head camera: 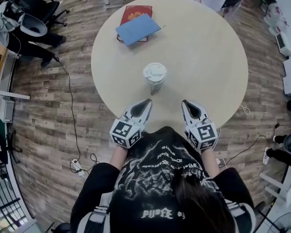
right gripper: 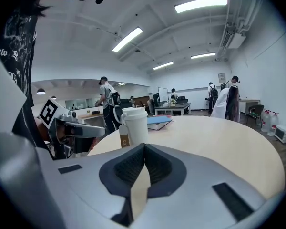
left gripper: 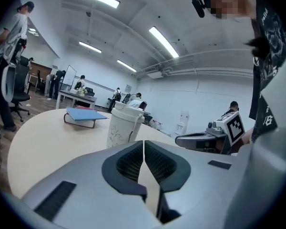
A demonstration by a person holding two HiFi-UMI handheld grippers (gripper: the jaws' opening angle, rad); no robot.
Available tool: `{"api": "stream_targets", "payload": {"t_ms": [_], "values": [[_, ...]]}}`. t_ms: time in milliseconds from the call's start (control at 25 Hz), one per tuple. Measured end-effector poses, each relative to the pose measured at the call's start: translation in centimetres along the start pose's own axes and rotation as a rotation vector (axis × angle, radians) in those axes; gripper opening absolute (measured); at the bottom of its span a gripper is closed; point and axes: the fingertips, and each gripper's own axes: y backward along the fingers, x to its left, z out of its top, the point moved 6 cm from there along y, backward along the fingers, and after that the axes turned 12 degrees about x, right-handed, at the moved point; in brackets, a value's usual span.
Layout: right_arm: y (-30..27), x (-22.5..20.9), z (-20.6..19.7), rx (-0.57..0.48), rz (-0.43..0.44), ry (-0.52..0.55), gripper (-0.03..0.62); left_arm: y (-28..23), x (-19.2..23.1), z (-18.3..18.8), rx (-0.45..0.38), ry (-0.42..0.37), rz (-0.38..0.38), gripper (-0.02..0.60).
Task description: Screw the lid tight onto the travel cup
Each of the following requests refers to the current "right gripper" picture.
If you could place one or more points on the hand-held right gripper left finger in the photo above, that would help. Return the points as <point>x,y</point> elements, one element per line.
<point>85,175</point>

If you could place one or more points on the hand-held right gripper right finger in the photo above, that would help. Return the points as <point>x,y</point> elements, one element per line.
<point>200,175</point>

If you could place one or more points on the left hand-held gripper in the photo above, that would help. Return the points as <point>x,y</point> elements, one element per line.
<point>53,114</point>

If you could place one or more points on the white travel cup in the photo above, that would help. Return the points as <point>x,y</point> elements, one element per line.
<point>137,131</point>

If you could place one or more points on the white cup lid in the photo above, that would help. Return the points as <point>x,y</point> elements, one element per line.
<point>134,113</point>

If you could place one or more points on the light wooden desk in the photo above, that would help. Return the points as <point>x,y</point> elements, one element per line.
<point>91,117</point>

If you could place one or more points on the brown paper tag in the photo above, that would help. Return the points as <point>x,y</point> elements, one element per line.
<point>124,137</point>

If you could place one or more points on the round pendant lamp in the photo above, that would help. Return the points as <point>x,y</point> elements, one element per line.
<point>41,92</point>
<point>54,97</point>

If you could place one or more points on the blue book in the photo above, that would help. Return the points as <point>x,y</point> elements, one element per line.
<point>158,121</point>

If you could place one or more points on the dark rectangular table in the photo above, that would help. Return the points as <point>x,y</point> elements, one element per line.
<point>174,107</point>

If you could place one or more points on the white cloth cape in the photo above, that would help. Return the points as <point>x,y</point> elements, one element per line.
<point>219,104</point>

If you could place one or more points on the black office chair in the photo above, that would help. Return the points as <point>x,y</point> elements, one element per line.
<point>182,100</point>

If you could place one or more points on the white flower pot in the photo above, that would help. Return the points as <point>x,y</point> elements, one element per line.
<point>173,102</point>

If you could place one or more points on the dark mesh chair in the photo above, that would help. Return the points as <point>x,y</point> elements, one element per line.
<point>255,112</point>

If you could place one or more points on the large clear water bottle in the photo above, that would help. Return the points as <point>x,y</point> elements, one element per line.
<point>262,116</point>
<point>266,120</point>
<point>274,124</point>

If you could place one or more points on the whiteboard on stand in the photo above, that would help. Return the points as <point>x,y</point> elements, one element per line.
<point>162,94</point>

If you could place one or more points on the white toaster oven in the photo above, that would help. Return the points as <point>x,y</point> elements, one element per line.
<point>282,133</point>

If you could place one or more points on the person's black printed t-shirt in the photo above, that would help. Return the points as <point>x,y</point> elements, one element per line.
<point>19,63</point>

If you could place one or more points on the long ceiling light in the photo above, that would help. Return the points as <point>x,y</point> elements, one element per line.
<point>203,55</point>
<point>127,39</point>
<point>163,65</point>
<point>200,4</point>

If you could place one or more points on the white air conditioner unit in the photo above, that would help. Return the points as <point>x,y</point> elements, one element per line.
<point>233,40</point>

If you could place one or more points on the white wall desk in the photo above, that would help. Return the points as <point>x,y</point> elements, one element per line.
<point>249,102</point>

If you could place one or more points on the wall poster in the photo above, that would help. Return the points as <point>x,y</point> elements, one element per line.
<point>221,77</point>

